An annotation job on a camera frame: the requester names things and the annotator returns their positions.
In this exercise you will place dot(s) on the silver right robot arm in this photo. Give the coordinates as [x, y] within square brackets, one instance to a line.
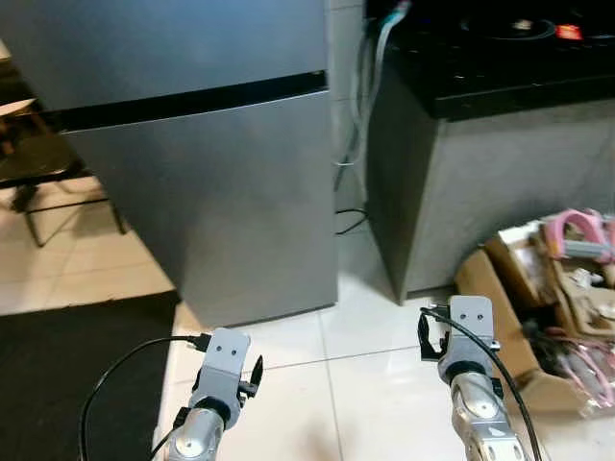
[480, 413]

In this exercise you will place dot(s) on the silver fridge lower door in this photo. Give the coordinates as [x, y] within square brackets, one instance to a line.
[221, 192]

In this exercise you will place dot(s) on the silver fridge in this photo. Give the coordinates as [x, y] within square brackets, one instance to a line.
[173, 48]

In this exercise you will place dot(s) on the brown cardboard box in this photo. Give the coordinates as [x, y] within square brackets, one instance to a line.
[495, 307]

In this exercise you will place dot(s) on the pink hangers in plastic wrap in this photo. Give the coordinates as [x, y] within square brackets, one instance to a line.
[591, 370]

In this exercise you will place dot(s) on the grey kitchen cabinet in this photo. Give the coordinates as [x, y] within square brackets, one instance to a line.
[500, 182]

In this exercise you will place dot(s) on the pink hanger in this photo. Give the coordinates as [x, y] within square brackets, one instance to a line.
[562, 226]
[609, 235]

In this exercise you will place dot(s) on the black floor mat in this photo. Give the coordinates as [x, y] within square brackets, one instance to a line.
[67, 384]

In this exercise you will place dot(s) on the black stove top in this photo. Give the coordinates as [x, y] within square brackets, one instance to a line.
[480, 58]

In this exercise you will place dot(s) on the black folding chair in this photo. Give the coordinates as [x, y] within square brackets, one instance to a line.
[34, 158]

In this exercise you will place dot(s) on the light wood table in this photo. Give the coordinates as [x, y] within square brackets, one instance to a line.
[14, 108]

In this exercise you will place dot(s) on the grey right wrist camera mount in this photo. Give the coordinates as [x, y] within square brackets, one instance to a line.
[469, 331]

